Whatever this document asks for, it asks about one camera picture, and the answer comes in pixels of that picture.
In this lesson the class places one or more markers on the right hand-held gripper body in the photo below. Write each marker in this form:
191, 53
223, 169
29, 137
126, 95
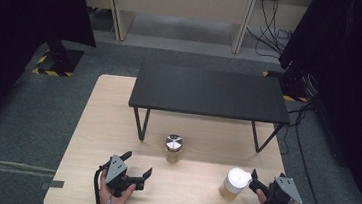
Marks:
282, 190

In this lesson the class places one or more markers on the person's left hand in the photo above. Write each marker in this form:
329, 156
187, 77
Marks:
114, 202

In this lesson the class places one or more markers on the black curtain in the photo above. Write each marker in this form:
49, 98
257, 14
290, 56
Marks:
355, 82
15, 32

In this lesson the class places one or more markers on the stand base with striped tape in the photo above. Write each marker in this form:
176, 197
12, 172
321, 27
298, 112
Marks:
292, 84
60, 60

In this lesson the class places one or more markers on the black shelf riser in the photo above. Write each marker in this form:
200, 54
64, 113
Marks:
210, 94

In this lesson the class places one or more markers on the jar with white lid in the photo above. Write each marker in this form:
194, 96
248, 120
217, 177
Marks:
234, 184

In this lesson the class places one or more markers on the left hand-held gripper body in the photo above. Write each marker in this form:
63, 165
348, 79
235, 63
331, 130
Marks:
117, 171

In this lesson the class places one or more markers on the glass jar with silver lid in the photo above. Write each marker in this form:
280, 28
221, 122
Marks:
173, 148

